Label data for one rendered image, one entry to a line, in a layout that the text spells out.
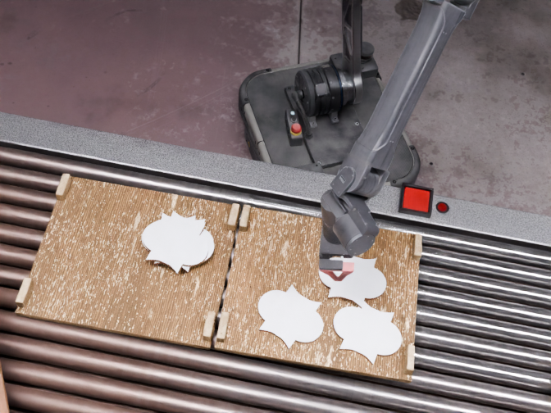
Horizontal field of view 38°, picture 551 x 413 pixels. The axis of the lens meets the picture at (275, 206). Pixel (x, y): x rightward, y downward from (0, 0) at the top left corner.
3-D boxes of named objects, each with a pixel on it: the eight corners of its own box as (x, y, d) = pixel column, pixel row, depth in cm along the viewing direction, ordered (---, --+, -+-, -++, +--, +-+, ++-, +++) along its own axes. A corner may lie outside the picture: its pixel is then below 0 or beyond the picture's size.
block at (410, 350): (404, 347, 166) (407, 342, 164) (413, 348, 166) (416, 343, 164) (403, 374, 163) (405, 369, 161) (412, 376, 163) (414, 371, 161)
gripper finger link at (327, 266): (356, 260, 163) (355, 234, 156) (354, 291, 159) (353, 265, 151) (323, 260, 164) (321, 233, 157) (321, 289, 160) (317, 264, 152)
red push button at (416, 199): (403, 189, 190) (405, 186, 189) (428, 194, 190) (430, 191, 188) (401, 210, 187) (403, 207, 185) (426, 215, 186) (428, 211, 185)
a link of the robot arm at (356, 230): (377, 170, 150) (347, 162, 144) (408, 213, 143) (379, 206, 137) (339, 215, 155) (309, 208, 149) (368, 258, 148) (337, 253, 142)
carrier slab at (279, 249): (243, 209, 183) (243, 205, 182) (419, 238, 182) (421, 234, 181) (214, 350, 165) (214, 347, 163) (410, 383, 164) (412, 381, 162)
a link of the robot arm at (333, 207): (342, 180, 149) (315, 192, 148) (359, 206, 145) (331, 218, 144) (343, 202, 154) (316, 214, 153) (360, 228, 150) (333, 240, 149)
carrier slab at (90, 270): (66, 179, 184) (66, 174, 183) (240, 209, 183) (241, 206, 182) (16, 315, 166) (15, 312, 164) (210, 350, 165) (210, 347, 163)
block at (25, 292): (26, 282, 168) (23, 276, 166) (34, 283, 168) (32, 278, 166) (16, 307, 165) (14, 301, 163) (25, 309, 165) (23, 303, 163)
